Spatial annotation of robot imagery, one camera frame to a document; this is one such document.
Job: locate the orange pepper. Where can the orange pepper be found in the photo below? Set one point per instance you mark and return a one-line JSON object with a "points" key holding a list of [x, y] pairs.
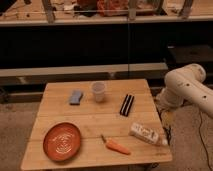
{"points": [[112, 145]]}

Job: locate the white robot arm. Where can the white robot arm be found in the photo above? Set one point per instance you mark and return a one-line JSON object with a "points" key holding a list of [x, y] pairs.
{"points": [[186, 83]]}

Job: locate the orange ceramic bowl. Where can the orange ceramic bowl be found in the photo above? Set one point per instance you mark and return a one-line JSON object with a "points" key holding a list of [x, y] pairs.
{"points": [[62, 142]]}

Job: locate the translucent plastic cup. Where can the translucent plastic cup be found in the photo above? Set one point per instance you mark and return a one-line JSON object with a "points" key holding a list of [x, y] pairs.
{"points": [[98, 89]]}

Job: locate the black striped block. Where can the black striped block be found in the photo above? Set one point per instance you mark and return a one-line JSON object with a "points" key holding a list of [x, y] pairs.
{"points": [[126, 105]]}

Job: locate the blue sponge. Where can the blue sponge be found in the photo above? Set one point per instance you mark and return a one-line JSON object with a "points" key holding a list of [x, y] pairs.
{"points": [[75, 97]]}

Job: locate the long wooden shelf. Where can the long wooden shelf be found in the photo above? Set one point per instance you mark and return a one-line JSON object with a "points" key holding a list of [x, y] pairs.
{"points": [[26, 76]]}

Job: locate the wooden table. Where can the wooden table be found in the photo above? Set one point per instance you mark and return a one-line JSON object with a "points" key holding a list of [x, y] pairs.
{"points": [[95, 120]]}

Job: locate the white tube with label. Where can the white tube with label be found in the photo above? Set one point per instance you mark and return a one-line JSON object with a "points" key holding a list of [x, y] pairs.
{"points": [[147, 135]]}

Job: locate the black box on shelf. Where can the black box on shelf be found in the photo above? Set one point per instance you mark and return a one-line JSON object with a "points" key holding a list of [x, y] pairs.
{"points": [[180, 56]]}

